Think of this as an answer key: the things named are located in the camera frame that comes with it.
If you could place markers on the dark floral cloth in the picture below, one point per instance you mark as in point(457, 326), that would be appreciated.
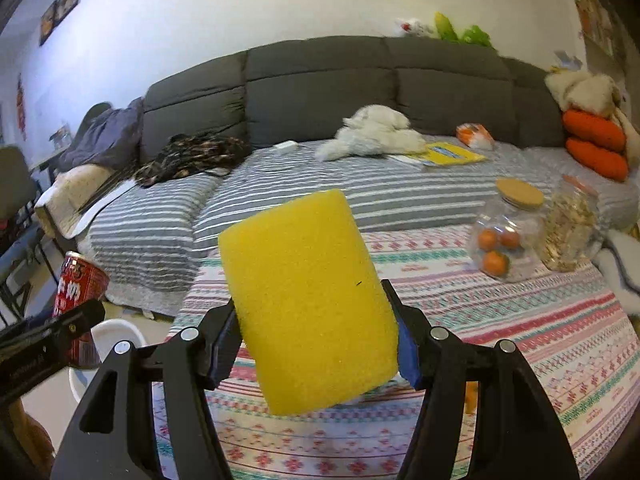
point(195, 155)

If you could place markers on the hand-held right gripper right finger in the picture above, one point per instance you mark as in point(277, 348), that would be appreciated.
point(406, 355)

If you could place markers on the green plush toy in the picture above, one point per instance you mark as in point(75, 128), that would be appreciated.
point(475, 36)

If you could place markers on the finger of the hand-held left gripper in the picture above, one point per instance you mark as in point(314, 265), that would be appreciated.
point(75, 322)

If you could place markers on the red hanging ornament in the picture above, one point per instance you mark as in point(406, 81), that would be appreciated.
point(21, 107)

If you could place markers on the grey sofa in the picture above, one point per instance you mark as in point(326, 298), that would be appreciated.
point(320, 85)

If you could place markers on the glass jar with cork lid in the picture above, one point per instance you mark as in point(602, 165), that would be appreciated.
point(520, 195)

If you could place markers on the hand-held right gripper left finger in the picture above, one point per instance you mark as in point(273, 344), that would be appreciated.
point(225, 350)

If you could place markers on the white round bin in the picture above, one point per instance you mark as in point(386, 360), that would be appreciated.
point(120, 330)

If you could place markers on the yellow book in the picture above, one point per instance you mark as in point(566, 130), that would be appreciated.
point(450, 154)

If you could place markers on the orange white packet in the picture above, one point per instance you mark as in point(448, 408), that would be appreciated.
point(475, 136)

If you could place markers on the white red plush toy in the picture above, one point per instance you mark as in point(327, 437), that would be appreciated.
point(412, 27)

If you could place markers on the beige pillow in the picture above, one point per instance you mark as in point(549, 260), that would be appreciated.
point(70, 195)

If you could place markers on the white charger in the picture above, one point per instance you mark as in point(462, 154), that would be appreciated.
point(285, 146)

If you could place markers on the grey chair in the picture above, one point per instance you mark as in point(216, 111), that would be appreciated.
point(15, 180)

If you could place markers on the mandarin orange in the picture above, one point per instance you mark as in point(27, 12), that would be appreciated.
point(510, 238)
point(495, 264)
point(487, 240)

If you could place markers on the white fleece blanket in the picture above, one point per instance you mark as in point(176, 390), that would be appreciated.
point(620, 270)

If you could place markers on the red green patterned blanket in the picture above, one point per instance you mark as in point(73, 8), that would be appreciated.
point(500, 320)

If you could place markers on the clear jar of cereal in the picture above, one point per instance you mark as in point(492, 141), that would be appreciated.
point(567, 230)

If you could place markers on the grey purple jacket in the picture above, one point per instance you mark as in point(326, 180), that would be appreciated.
point(107, 132)

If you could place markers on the person's left forearm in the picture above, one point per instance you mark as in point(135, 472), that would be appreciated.
point(27, 435)

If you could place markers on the wall poster collage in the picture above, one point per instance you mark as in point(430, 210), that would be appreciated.
point(595, 15)

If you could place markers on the cream plush toy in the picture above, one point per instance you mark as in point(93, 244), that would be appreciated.
point(580, 90)

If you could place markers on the yellow sponge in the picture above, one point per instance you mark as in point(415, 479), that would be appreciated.
point(300, 290)

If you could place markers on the red can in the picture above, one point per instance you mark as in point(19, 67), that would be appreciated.
point(75, 285)

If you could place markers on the yellow green corn plush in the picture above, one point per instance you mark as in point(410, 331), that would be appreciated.
point(446, 27)

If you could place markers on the grey striped blanket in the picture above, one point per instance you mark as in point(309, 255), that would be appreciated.
point(275, 185)

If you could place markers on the blue white paper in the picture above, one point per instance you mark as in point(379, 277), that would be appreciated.
point(567, 60)

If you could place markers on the orange carrot plush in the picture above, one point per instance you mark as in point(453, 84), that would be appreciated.
point(592, 129)
point(597, 159)

